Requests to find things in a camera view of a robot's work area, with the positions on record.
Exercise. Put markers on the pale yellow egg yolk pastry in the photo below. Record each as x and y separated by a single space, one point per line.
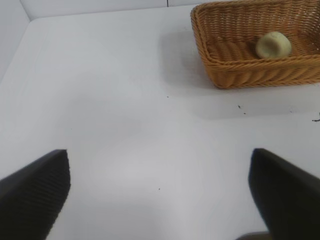
273 45

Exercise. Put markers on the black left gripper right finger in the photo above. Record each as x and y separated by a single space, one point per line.
290 197

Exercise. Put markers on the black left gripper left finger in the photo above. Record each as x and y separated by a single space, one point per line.
32 197

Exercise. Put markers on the woven wicker basket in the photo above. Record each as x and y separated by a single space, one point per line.
240 72

